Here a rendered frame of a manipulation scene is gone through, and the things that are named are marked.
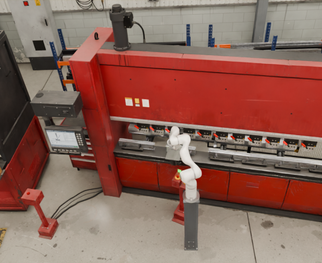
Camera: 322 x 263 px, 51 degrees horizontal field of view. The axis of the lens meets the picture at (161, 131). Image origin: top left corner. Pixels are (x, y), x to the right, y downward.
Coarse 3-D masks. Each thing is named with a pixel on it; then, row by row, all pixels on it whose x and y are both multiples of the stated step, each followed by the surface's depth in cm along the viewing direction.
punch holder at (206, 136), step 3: (201, 129) 409; (201, 132) 412; (204, 132) 411; (207, 132) 410; (210, 132) 408; (204, 135) 414; (207, 135) 413; (210, 135) 412; (201, 138) 418; (204, 138) 417; (207, 138) 416; (210, 138) 415
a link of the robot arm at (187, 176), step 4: (180, 172) 351; (184, 172) 347; (188, 172) 347; (192, 172) 347; (180, 176) 348; (184, 176) 345; (188, 176) 346; (192, 176) 347; (184, 180) 346; (188, 180) 348; (192, 180) 359; (188, 184) 352; (192, 184) 355; (196, 184) 361; (188, 188) 360; (192, 188) 359
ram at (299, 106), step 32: (128, 96) 401; (160, 96) 390; (192, 96) 380; (224, 96) 371; (256, 96) 361; (288, 96) 352; (320, 96) 344; (256, 128) 389; (288, 128) 379; (320, 128) 369
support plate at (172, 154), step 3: (180, 147) 436; (168, 150) 433; (171, 150) 433; (174, 150) 433; (177, 150) 432; (168, 153) 429; (171, 153) 429; (174, 153) 428; (177, 153) 428; (168, 156) 425; (171, 156) 425; (174, 156) 425; (177, 156) 425; (168, 159) 422; (171, 159) 421; (174, 159) 421; (177, 159) 420
